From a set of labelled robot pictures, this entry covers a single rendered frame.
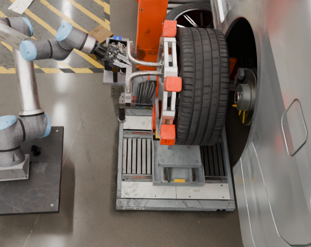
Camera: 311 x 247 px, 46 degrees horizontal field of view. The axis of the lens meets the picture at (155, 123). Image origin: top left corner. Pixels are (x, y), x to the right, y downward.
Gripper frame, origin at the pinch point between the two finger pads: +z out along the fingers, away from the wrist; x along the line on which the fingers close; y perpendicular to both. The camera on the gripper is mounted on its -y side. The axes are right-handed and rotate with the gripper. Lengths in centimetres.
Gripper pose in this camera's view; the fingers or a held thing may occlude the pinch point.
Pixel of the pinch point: (127, 64)
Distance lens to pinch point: 186.9
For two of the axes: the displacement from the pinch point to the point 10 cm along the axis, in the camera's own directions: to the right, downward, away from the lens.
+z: 8.3, 3.6, 4.2
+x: 3.7, -9.3, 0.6
